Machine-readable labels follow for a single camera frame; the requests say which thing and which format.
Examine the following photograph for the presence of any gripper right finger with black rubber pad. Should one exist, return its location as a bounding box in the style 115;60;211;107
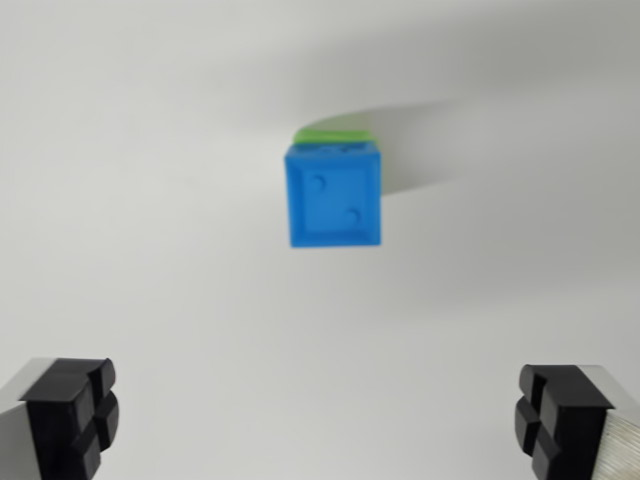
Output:
513;363;640;480

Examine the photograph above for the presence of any gripper left finger with black rubber pad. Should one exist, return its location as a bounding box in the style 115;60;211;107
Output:
0;356;121;480

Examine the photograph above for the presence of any blue cube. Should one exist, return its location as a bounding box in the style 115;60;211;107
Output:
283;141;385;250

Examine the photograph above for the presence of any green cube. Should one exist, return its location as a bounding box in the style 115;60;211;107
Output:
292;127;375;148

